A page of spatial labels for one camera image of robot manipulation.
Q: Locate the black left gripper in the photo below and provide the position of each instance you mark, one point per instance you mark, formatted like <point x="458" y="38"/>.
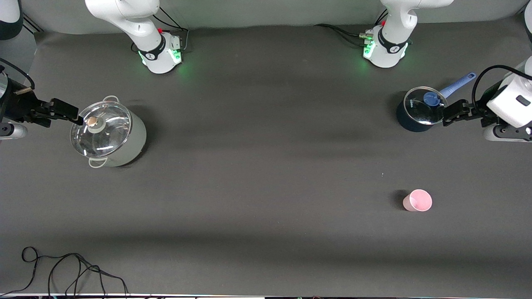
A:
<point x="482" y="111"/>

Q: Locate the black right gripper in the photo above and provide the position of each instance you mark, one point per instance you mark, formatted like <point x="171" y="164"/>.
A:
<point x="16" y="106"/>

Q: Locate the pink plastic cup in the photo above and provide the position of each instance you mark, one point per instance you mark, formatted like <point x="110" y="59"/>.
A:
<point x="417" y="201"/>

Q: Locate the glass lid with blue knob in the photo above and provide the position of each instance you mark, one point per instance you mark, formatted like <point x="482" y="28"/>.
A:
<point x="422" y="112"/>

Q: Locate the glass lid with copper knob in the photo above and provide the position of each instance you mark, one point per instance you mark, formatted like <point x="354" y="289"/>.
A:
<point x="106" y="137"/>

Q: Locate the dark blue saucepan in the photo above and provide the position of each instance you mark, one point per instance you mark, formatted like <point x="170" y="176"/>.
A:
<point x="409" y="122"/>

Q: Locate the grey-green stockpot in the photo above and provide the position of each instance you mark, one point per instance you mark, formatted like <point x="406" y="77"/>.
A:
<point x="133" y="141"/>

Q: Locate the dark grey table mat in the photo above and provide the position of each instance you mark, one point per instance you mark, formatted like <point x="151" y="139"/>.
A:
<point x="266" y="166"/>

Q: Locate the light grey backdrop cloth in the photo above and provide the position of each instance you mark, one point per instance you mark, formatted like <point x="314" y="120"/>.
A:
<point x="270" y="12"/>

